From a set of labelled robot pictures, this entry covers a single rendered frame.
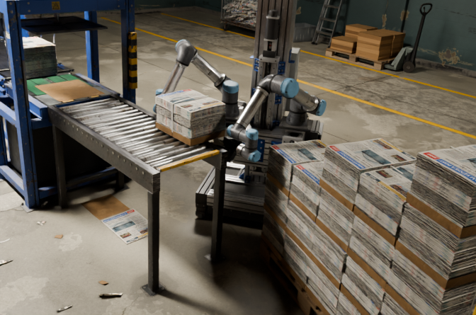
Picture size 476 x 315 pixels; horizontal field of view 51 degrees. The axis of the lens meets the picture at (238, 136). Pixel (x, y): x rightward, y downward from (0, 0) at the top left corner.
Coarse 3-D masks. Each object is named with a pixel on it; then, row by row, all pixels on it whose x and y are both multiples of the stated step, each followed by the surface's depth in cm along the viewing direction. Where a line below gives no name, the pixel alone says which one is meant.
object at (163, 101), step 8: (160, 96) 321; (168, 96) 321; (176, 96) 322; (184, 96) 323; (192, 96) 325; (160, 104) 320; (168, 104) 312; (160, 112) 322; (168, 112) 315; (160, 120) 324; (168, 120) 318
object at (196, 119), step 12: (180, 108) 304; (192, 108) 303; (204, 108) 304; (216, 108) 311; (180, 120) 307; (192, 120) 299; (204, 120) 306; (216, 120) 314; (180, 132) 310; (192, 132) 302; (204, 132) 309
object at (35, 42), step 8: (24, 40) 429; (32, 40) 431; (40, 40) 433; (24, 48) 406; (32, 48) 410; (40, 48) 415; (48, 48) 420; (24, 56) 408; (32, 56) 413; (40, 56) 417; (48, 56) 423; (32, 64) 415; (40, 64) 420; (48, 64) 425; (56, 64) 429; (32, 72) 417; (40, 72) 422; (48, 72) 426; (56, 72) 432
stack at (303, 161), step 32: (288, 160) 291; (320, 160) 293; (320, 192) 263; (288, 224) 298; (352, 224) 241; (288, 256) 302; (320, 256) 269; (384, 256) 221; (288, 288) 308; (320, 288) 272; (352, 288) 244
